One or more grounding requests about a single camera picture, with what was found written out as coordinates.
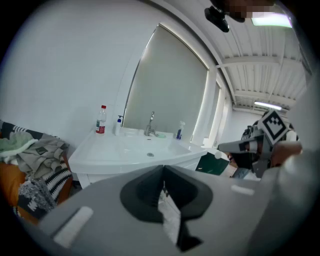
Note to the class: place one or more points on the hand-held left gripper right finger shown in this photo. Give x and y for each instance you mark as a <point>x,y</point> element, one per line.
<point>225,212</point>

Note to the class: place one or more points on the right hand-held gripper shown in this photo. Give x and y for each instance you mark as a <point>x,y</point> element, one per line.
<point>272,125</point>

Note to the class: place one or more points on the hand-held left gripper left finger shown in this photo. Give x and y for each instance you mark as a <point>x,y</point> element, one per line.
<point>100,225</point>

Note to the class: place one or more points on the white sink vanity cabinet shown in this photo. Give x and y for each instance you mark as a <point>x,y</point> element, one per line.
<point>87,178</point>

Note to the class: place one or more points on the blue capped bottle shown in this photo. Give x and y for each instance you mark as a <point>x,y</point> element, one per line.
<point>178,133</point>

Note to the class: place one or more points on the white pump bottle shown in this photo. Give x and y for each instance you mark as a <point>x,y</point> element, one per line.
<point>117,128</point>

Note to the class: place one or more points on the person's right hand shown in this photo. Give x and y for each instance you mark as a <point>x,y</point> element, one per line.
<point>287,151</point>

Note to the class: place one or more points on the narrow gray roller blind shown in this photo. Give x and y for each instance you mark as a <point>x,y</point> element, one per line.
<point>213,112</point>

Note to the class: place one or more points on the long ceiling tube light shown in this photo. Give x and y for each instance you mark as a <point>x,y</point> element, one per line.
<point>267,105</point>

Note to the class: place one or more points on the speckled black white knit garment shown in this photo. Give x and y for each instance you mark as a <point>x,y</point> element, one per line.
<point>35,197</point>

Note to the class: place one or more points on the green soap dish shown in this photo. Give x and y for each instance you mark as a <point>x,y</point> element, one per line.
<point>162,135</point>

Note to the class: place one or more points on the chrome faucet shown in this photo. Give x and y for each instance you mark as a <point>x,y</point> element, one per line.
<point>150,125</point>

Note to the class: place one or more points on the wide gray roller blind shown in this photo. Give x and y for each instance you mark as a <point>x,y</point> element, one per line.
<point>170,87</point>

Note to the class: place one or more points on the beige jacket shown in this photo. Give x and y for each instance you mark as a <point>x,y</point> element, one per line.
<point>42,155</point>

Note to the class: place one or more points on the red label plastic bottle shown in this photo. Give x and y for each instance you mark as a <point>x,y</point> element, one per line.
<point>100,125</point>

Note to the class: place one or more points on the orange sofa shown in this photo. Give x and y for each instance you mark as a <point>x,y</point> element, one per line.
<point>10,180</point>

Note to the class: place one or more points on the light green garment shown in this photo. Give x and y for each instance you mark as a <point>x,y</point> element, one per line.
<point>15,145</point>

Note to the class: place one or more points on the square ceiling panel light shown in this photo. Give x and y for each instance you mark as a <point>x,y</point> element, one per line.
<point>270,19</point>

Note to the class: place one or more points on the person's head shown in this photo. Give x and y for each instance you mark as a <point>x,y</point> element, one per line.
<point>237,11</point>

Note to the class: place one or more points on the black head camera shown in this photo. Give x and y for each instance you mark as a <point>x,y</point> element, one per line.
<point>218,18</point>

